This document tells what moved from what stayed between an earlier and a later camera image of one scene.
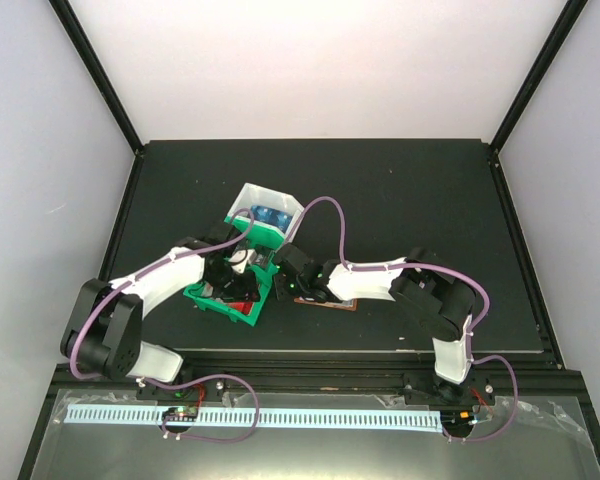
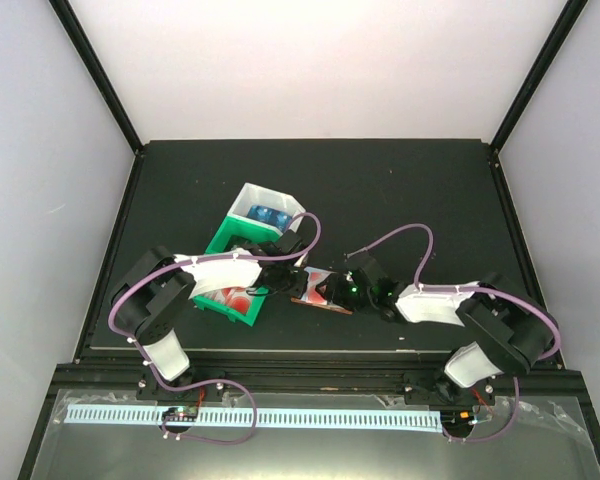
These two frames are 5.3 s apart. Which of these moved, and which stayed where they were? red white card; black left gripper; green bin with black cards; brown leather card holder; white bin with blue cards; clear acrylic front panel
Moved: red white card; black left gripper
Stayed: green bin with black cards; brown leather card holder; clear acrylic front panel; white bin with blue cards
